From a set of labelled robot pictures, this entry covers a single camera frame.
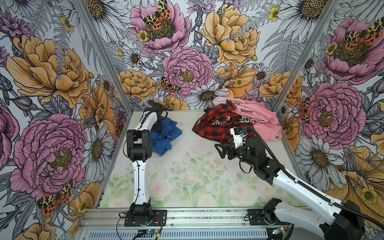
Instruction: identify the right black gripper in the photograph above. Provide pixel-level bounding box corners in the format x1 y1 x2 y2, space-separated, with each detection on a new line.
214 139 257 168

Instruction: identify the blue cloth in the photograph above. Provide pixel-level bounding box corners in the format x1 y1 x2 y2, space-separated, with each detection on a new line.
150 118 182 156

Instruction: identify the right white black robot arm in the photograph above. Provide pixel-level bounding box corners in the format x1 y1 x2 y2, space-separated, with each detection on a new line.
215 138 365 240

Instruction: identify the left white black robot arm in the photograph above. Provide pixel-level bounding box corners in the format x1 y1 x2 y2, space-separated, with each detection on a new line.
126 103 168 225

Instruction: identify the red black plaid shirt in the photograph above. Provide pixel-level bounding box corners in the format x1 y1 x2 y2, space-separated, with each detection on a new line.
192 101 255 144

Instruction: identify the pink shirt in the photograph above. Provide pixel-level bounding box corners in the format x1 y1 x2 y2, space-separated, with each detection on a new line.
230 99 282 142

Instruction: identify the light lilac shirt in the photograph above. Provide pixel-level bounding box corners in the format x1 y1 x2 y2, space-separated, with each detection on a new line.
213 97 236 107

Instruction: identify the small green circuit board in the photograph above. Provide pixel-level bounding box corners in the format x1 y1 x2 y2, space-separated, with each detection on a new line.
271 227 286 235

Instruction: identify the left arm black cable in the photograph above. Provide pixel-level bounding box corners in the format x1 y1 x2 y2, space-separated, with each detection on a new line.
122 109 169 208

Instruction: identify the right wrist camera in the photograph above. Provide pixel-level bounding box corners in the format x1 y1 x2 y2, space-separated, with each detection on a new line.
230 127 246 149

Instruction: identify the aluminium front rail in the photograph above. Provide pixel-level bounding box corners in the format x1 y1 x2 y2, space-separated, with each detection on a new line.
77 206 301 230

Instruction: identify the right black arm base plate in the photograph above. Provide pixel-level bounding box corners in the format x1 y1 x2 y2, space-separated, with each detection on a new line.
244 209 289 226

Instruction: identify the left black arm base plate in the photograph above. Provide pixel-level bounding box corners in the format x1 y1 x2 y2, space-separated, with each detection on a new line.
124 210 168 227

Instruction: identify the white vented cable duct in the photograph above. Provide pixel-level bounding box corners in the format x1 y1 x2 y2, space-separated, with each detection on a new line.
81 228 268 240

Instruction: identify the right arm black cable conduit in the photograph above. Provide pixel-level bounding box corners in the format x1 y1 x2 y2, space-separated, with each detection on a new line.
243 125 384 230

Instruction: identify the left aluminium corner post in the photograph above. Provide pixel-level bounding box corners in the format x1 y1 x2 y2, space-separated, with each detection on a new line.
74 1 133 116

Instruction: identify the aluminium corner post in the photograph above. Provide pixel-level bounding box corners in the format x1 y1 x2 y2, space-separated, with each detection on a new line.
74 1 133 116
271 0 343 112

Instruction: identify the right aluminium corner post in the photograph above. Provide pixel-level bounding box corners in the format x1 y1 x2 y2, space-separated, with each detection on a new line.
271 0 343 112

